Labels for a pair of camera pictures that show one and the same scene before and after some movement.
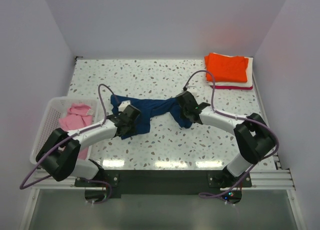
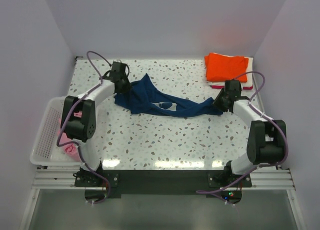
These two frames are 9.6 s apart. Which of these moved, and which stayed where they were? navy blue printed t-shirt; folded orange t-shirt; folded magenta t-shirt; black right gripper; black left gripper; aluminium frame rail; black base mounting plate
Moved: black right gripper; black left gripper; navy blue printed t-shirt
Stayed: aluminium frame rail; black base mounting plate; folded orange t-shirt; folded magenta t-shirt
